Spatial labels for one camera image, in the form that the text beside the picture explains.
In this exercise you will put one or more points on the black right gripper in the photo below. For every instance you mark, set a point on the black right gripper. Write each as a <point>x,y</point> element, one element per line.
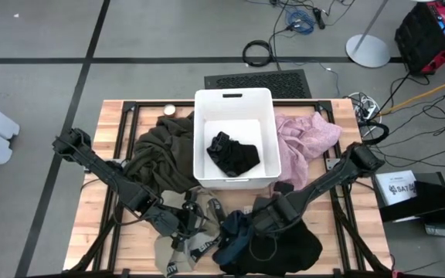
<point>274,214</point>

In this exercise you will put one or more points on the white printed box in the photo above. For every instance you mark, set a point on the white printed box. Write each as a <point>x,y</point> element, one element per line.
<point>394,185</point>

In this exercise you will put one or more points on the beige garment with black band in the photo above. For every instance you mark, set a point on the beige garment with black band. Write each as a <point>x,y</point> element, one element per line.
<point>164,251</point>

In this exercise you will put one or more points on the black power strip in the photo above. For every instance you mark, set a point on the black power strip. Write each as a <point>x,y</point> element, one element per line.
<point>319,18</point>

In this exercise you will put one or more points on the red and black case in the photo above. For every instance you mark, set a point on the red and black case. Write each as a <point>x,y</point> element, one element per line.
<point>419,38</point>

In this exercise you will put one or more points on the small black garment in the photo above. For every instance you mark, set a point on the small black garment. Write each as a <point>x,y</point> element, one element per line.
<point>234,156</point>

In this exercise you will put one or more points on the round grey stand base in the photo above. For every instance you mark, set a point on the round grey stand base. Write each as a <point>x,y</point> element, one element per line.
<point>367,50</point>

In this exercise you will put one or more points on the small round cream tin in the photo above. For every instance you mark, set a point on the small round cream tin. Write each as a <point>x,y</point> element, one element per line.
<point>169,110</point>

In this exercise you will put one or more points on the pink woven garment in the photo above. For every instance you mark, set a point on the pink woven garment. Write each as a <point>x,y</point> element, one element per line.
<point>303,139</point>

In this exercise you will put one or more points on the black metal table frame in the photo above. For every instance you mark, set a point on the black metal table frame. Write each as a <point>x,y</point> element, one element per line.
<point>149,103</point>

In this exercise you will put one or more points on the white plastic laundry basket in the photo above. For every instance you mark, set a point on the white plastic laundry basket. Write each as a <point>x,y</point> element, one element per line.
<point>211,112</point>

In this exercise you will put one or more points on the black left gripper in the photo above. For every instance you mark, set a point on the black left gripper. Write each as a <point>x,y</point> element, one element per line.
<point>193,218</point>

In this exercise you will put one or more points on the white power strip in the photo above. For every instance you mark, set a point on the white power strip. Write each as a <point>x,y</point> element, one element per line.
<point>367,112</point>

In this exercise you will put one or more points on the black cart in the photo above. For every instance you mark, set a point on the black cart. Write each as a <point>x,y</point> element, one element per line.
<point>431,199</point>

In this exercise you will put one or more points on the black perforated floor panel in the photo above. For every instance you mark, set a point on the black perforated floor panel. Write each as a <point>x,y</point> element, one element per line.
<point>284,83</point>

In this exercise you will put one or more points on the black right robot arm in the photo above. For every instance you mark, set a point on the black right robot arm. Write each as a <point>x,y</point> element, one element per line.
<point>334,173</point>

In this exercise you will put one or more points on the large black garment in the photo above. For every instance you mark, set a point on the large black garment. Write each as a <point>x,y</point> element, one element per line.
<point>292,251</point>

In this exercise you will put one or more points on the dark olive green garment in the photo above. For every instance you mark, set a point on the dark olive green garment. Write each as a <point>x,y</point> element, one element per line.
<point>157,154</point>

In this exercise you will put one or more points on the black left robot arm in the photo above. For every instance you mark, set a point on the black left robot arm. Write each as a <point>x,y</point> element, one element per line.
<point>102,170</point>

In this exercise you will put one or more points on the navy blue garment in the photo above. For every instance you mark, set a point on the navy blue garment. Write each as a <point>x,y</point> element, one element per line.
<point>234,239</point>

